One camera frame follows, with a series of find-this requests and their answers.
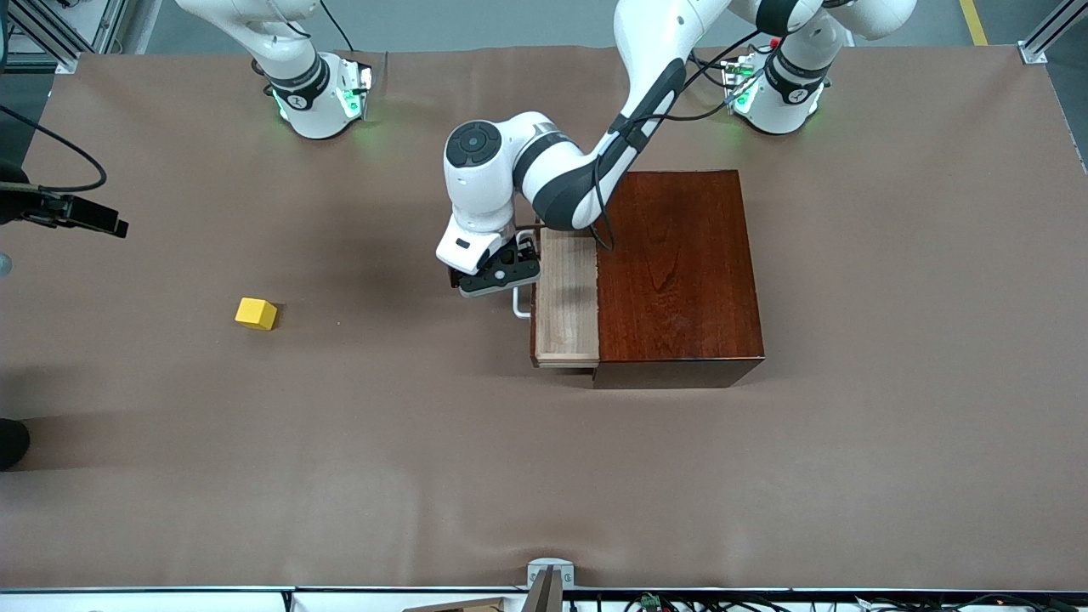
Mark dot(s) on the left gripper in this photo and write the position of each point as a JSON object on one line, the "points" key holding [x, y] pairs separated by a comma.
{"points": [[524, 250]]}

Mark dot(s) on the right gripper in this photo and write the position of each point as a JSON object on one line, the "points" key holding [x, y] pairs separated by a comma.
{"points": [[72, 212]]}

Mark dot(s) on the light wood drawer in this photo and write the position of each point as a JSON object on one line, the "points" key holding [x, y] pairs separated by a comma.
{"points": [[565, 323]]}

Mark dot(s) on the yellow block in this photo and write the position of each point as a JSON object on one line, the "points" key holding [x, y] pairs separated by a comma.
{"points": [[255, 313]]}

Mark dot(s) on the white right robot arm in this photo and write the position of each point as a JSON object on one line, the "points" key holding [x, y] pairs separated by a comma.
{"points": [[306, 110]]}

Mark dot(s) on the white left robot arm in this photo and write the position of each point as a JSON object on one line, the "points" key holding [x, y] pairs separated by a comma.
{"points": [[484, 191]]}

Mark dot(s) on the dark brown wooden cabinet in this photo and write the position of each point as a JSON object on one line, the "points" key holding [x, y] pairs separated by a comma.
{"points": [[680, 280]]}

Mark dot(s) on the table cover sheet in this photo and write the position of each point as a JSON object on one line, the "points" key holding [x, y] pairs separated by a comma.
{"points": [[340, 476]]}

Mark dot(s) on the aluminium frame profile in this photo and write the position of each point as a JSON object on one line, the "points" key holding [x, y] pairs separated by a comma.
{"points": [[1041, 42], [93, 21]]}

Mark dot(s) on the grey metal clamp bracket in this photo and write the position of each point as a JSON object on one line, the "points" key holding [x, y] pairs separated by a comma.
{"points": [[550, 571]]}

